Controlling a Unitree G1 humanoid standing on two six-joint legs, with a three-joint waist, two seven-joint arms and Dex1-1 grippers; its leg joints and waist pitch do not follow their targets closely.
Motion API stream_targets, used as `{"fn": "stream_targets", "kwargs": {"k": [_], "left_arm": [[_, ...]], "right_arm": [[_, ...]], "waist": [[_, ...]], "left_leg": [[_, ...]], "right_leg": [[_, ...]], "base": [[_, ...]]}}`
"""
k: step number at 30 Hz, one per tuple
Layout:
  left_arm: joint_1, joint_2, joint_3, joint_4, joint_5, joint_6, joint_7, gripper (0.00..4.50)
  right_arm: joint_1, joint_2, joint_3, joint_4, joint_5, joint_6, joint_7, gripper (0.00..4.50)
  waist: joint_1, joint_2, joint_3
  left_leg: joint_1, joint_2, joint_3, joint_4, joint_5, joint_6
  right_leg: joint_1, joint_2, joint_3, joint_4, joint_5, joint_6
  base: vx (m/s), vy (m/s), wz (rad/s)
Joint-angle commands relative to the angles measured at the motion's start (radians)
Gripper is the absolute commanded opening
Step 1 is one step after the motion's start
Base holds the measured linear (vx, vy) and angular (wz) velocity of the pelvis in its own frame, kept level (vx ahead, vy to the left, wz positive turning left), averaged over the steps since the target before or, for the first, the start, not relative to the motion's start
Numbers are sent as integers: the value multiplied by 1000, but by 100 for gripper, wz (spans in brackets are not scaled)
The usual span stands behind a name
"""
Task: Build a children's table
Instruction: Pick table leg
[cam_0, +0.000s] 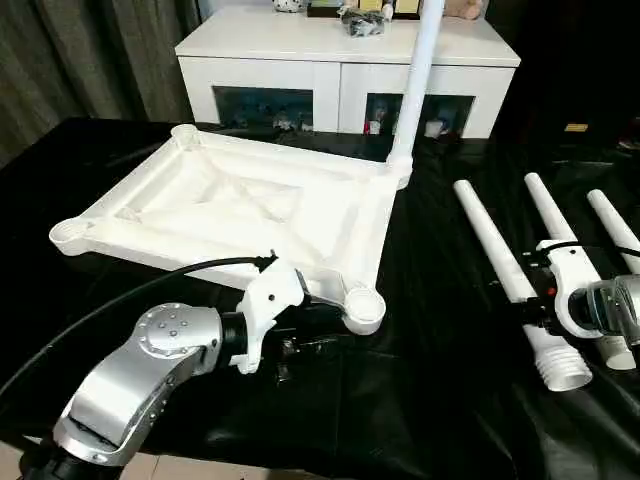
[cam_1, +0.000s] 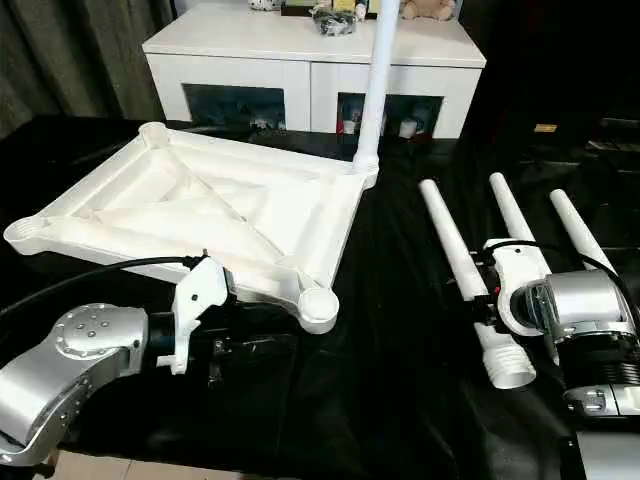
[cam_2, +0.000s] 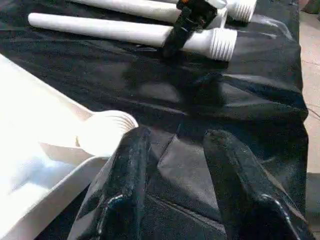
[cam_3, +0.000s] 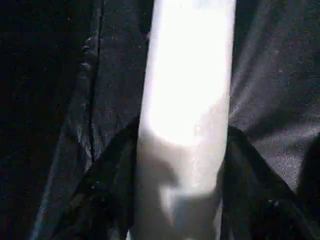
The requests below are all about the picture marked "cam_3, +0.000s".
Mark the white plastic table leg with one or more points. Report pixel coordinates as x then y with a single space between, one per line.
185 87

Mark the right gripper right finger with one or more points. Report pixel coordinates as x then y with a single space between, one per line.
250 200

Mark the black mat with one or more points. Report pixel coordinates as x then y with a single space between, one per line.
275 75

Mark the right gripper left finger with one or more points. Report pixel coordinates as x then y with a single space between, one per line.
110 190

